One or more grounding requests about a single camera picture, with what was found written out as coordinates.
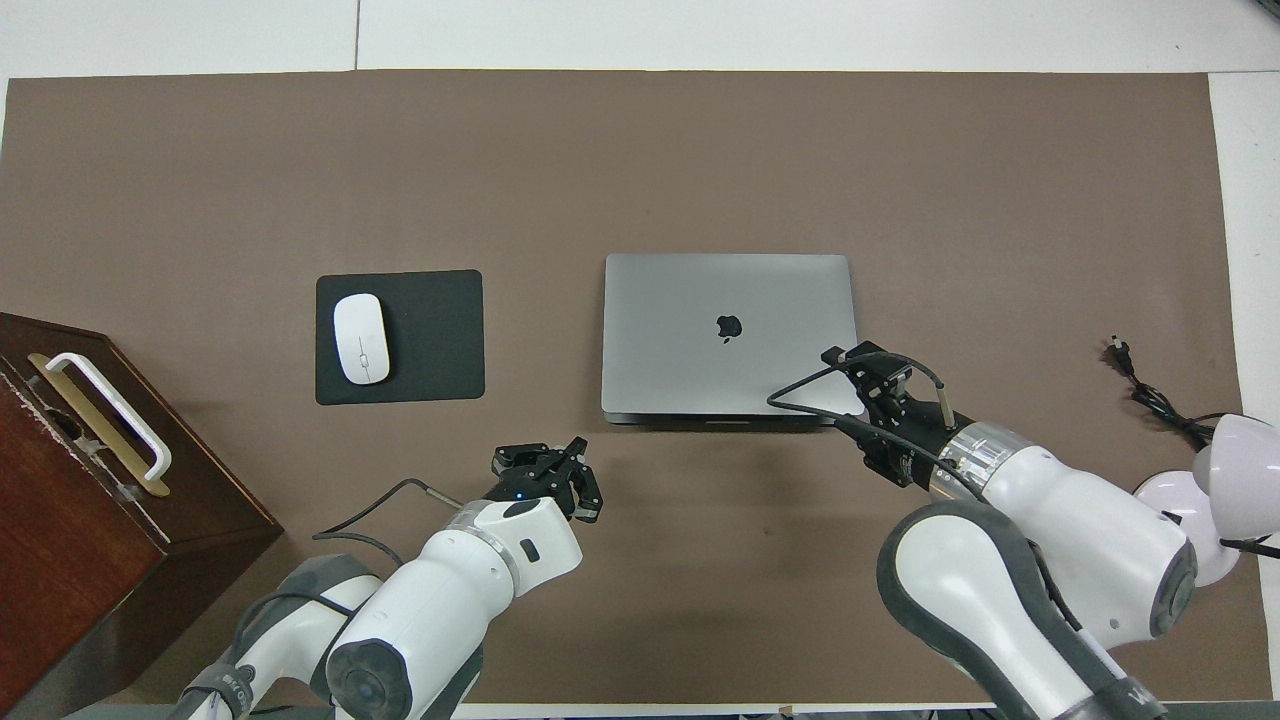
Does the black mouse pad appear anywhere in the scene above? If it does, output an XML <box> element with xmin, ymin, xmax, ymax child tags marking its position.
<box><xmin>315</xmin><ymin>269</ymin><xmax>487</xmax><ymax>407</ymax></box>

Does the dark brown wooden box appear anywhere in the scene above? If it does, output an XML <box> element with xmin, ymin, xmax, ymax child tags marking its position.
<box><xmin>0</xmin><ymin>312</ymin><xmax>284</xmax><ymax>720</ymax></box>

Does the white desk lamp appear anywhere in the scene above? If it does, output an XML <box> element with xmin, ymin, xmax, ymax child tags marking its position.
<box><xmin>1132</xmin><ymin>412</ymin><xmax>1280</xmax><ymax>589</ymax></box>

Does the black lamp power cable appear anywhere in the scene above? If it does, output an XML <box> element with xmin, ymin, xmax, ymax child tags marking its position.
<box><xmin>1108</xmin><ymin>336</ymin><xmax>1216</xmax><ymax>448</ymax></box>

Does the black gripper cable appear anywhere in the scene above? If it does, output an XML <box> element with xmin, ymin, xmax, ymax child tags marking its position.
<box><xmin>313</xmin><ymin>478</ymin><xmax>466</xmax><ymax>566</ymax></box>
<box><xmin>767</xmin><ymin>352</ymin><xmax>966</xmax><ymax>486</ymax></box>

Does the white computer mouse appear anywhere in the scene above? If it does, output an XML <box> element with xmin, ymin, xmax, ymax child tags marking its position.
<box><xmin>332</xmin><ymin>292</ymin><xmax>392</xmax><ymax>386</ymax></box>

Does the brown table mat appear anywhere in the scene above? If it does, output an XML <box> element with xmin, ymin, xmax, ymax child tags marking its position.
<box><xmin>0</xmin><ymin>70</ymin><xmax>1246</xmax><ymax>706</ymax></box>

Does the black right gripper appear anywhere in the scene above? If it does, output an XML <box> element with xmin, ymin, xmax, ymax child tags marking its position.
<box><xmin>822</xmin><ymin>342</ymin><xmax>951</xmax><ymax>489</ymax></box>

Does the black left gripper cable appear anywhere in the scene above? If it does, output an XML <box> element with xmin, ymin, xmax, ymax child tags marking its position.
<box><xmin>313</xmin><ymin>478</ymin><xmax>466</xmax><ymax>566</ymax></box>

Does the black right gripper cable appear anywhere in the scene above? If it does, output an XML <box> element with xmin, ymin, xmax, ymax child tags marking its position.
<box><xmin>767</xmin><ymin>352</ymin><xmax>966</xmax><ymax>486</ymax></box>

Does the white box handle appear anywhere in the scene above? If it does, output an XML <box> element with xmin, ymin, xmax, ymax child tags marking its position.
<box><xmin>45</xmin><ymin>352</ymin><xmax>173</xmax><ymax>483</ymax></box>

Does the silver laptop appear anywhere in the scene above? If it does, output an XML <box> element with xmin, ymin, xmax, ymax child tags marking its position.
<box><xmin>600</xmin><ymin>252</ymin><xmax>867</xmax><ymax>429</ymax></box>

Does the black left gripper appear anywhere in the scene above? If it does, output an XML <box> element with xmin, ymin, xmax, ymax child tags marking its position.
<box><xmin>485</xmin><ymin>437</ymin><xmax>604</xmax><ymax>524</ymax></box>

